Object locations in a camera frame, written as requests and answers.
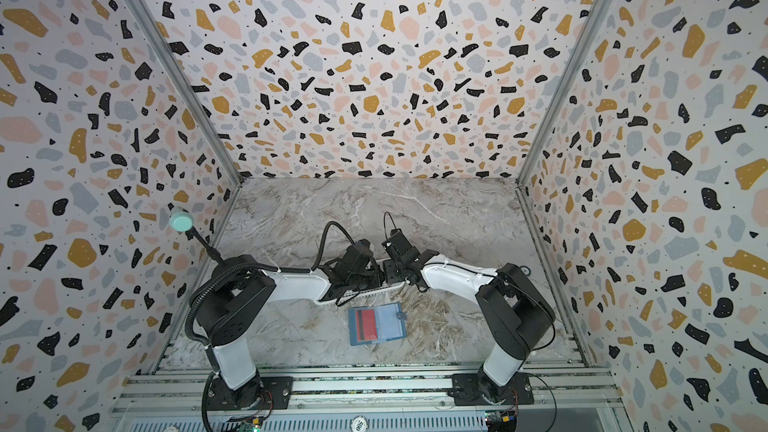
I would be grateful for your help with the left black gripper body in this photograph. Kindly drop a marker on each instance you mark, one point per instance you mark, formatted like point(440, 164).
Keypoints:
point(372, 277)

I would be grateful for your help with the aluminium rail base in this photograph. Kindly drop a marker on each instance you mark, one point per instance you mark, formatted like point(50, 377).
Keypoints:
point(555, 397)

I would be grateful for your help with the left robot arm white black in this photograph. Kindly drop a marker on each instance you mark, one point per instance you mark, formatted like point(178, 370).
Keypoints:
point(224, 308)

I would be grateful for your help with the white plastic basket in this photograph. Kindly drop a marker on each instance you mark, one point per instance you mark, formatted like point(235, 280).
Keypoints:
point(366, 294)

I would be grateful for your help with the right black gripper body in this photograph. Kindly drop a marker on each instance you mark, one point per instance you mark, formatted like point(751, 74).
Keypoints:
point(390, 269)

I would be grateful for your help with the black stand with green ball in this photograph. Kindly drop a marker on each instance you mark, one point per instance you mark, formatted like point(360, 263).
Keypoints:
point(183, 222)

